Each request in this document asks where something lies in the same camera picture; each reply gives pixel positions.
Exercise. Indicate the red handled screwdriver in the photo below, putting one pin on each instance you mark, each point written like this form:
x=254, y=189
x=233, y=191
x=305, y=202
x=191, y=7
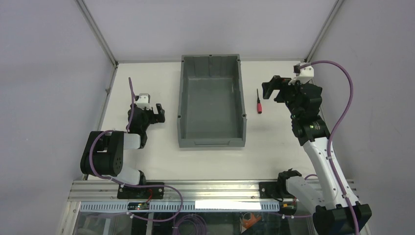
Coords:
x=258, y=106

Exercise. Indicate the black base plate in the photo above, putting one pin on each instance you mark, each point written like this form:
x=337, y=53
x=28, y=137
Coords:
x=274, y=190
x=140, y=192

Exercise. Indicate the white slotted cable duct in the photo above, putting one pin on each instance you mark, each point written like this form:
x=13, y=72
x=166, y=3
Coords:
x=192, y=206

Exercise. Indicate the aluminium frame post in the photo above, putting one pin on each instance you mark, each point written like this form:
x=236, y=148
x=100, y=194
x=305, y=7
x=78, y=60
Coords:
x=331, y=16
x=96, y=31

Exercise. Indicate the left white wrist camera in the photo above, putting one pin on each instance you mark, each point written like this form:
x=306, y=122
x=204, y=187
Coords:
x=142, y=101

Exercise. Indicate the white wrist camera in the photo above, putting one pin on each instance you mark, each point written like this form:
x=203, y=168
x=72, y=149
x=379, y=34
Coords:
x=142, y=101
x=304, y=73

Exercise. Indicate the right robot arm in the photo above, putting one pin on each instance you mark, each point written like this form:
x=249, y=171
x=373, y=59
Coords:
x=336, y=210

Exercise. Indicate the grey plastic bin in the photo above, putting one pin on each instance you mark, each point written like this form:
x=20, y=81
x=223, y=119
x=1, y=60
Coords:
x=211, y=110

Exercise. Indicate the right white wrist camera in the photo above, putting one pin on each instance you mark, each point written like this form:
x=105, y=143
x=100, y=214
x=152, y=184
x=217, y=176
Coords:
x=304, y=73

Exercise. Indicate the left aluminium frame post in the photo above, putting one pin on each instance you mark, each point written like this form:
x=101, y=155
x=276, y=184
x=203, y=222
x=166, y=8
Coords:
x=96, y=31

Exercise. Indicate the orange object under table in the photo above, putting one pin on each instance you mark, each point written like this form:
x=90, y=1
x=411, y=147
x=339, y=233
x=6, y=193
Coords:
x=248, y=220

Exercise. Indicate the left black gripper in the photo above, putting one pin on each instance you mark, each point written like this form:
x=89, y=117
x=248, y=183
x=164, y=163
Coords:
x=155, y=115

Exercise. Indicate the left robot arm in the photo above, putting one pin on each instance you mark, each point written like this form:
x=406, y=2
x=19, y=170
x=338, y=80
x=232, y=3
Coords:
x=104, y=150

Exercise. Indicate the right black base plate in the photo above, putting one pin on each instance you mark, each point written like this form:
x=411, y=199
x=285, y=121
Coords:
x=274, y=190

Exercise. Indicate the right aluminium frame post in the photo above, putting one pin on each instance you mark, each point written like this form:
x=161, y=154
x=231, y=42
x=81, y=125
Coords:
x=331, y=16

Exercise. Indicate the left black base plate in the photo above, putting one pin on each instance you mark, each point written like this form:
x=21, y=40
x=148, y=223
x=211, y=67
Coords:
x=140, y=192

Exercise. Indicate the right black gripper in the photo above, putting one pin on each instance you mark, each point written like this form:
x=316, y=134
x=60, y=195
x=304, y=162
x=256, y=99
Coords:
x=283, y=91

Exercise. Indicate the aluminium front rail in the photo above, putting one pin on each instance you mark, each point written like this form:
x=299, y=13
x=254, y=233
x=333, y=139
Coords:
x=235, y=190

